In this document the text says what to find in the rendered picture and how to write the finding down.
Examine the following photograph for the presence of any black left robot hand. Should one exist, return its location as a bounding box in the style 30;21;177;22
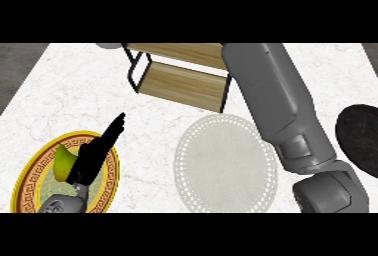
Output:
64;112;126;187

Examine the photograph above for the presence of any white round lace placemat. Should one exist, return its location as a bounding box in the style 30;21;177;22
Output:
172;113;279;214

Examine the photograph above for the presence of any green pear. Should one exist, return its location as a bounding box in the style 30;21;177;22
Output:
51;143;79;183

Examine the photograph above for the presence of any yellow patterned round plate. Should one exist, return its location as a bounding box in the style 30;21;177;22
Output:
10;130;121;214

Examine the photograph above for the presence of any grey rounded object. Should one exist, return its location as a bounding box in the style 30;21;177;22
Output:
94;43;123;50

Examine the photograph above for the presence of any dark round pan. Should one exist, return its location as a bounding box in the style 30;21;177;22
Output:
333;104;378;179

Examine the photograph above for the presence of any wooden tiered shelf black frame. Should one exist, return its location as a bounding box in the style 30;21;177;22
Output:
121;43;233;114

